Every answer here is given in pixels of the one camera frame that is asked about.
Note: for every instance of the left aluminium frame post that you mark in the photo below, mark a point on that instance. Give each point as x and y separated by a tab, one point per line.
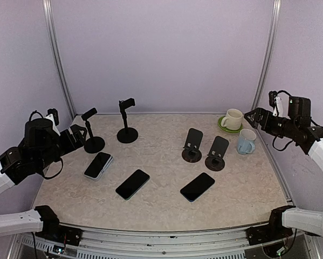
51	29

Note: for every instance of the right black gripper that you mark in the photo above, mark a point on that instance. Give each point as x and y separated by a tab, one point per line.
260	112

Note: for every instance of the phone in white case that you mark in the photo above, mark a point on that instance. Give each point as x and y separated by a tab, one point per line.
98	166

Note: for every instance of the right aluminium frame post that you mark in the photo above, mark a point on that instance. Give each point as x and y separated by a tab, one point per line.
268	52

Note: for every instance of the black folding stand left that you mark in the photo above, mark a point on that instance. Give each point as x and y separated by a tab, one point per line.
191	152

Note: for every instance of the front aluminium rail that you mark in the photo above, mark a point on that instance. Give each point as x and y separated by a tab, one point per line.
222	243

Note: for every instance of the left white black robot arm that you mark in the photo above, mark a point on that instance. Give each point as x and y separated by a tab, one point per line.
41	146

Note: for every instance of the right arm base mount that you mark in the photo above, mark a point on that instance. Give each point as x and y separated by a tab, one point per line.
261	234

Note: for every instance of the black folding stand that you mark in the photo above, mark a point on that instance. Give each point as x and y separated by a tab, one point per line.
191	152
214	160

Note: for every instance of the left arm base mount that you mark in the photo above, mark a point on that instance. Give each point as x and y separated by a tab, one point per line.
61	234

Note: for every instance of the cream ceramic mug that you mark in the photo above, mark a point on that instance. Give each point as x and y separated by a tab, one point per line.
232	119

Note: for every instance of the black folding stand right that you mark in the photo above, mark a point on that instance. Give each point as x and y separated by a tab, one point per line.
214	160

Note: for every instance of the black pole phone stand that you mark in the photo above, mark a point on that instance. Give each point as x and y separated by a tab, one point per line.
127	134
93	144

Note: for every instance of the green saucer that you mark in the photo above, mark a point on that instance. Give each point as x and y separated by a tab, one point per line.
227	129

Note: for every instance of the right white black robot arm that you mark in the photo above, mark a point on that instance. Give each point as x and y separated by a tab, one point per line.
299	127

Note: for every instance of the light blue mug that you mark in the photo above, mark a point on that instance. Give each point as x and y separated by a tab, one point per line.
246	141

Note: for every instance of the teal phone black screen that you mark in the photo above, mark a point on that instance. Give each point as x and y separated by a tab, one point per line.
132	184

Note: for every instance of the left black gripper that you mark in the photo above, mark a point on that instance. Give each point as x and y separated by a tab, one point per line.
79	140

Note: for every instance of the blue phone black screen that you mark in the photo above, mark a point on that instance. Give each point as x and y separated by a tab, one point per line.
199	185

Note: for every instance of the aluminium frame post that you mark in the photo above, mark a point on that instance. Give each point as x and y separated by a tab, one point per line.
51	29
268	52

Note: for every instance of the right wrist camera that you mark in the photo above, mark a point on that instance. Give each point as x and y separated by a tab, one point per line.
275	102

